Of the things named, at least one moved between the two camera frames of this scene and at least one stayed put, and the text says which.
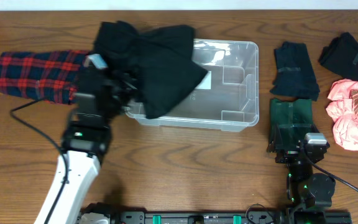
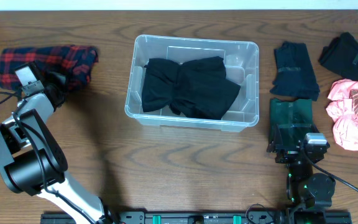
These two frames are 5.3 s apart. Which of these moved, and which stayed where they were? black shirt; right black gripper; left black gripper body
Moved: left black gripper body; black shirt
Stayed: right black gripper
